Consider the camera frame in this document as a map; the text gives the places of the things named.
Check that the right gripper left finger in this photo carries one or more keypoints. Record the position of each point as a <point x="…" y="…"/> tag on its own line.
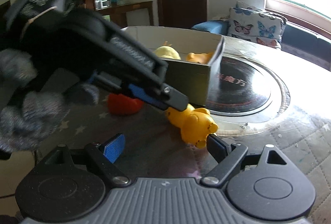
<point x="99" y="159"/>

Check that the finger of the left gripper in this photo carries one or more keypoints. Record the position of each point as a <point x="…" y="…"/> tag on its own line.
<point x="168" y="97"/>
<point x="144" y="96"/>

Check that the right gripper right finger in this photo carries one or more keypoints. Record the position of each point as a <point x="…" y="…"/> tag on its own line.
<point x="231" y="158"/>

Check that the yellow bear toy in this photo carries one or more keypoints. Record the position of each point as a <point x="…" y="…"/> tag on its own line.
<point x="195" y="124"/>

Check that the red heart toy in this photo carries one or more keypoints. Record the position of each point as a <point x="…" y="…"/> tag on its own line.
<point x="120" y="105"/>

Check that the yellow plush chick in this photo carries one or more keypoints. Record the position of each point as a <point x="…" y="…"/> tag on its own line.
<point x="167" y="51"/>

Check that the orange dinosaur toy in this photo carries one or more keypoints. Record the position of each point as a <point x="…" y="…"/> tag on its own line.
<point x="202" y="58"/>

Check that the grey gloved left hand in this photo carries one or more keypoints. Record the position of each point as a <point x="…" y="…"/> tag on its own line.
<point x="25" y="127"/>

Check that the grey cardboard storage box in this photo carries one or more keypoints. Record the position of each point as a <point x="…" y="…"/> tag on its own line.
<point x="190" y="78"/>

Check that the dark wooden console table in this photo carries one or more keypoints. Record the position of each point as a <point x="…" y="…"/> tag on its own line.
<point x="118" y="14"/>

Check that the round black induction cooker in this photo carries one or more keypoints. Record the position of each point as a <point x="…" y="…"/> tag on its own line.
<point x="245" y="98"/>

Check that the butterfly print pillow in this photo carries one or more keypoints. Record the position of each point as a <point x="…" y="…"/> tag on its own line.
<point x="252" y="24"/>

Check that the blue sofa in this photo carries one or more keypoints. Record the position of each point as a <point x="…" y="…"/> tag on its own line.
<point x="296" y="40"/>

